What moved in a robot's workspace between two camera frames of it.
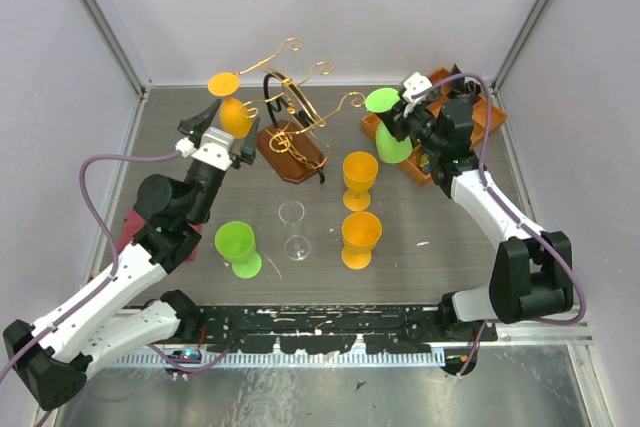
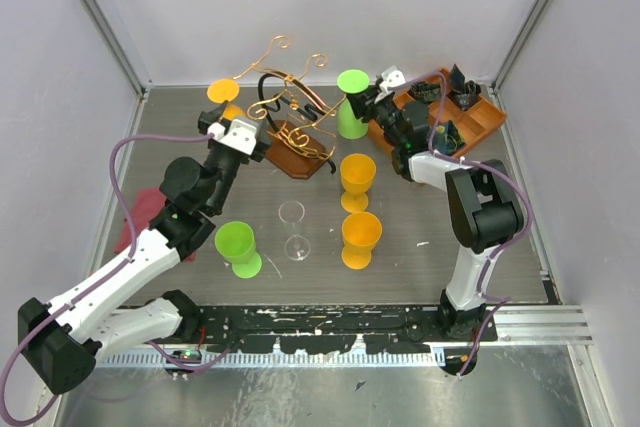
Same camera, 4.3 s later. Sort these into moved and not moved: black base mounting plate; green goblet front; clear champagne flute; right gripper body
Moved: right gripper body
Not moved: clear champagne flute; black base mounting plate; green goblet front
